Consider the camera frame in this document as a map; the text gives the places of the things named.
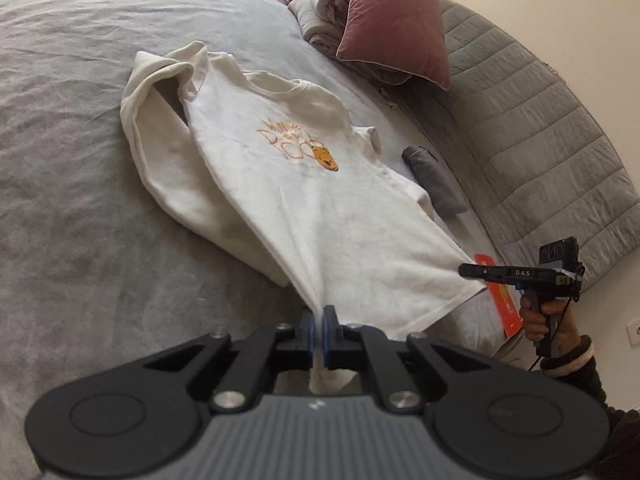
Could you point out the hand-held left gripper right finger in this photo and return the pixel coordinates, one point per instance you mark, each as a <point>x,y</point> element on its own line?
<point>328,338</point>

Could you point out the white printed t-shirt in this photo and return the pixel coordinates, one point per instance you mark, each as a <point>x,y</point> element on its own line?
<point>325,210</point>

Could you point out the person's right forearm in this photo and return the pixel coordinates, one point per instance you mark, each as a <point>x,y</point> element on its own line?
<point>600,400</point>

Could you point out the folded grey pants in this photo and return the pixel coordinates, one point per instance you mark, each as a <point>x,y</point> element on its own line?
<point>435,180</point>

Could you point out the person's right hand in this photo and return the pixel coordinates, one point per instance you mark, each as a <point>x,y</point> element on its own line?
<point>531,322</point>

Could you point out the grey quilted headboard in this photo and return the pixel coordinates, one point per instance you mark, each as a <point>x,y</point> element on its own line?
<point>525,135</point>

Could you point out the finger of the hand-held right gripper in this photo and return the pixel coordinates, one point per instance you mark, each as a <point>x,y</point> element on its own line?
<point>482,271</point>

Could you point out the white wall socket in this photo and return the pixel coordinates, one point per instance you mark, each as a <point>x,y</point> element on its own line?
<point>635,334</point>

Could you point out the red paper packet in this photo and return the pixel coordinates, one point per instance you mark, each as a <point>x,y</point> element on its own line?
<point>506,310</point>

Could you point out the large pink pillow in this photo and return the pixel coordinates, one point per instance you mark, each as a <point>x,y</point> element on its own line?
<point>395,20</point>

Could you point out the grey bed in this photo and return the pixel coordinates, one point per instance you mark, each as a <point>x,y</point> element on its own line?
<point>75,160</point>

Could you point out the folded grey pink quilt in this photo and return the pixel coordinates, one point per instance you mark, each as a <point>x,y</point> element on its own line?
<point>320,10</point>

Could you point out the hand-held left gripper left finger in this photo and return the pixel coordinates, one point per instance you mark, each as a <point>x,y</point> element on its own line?
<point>310,340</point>

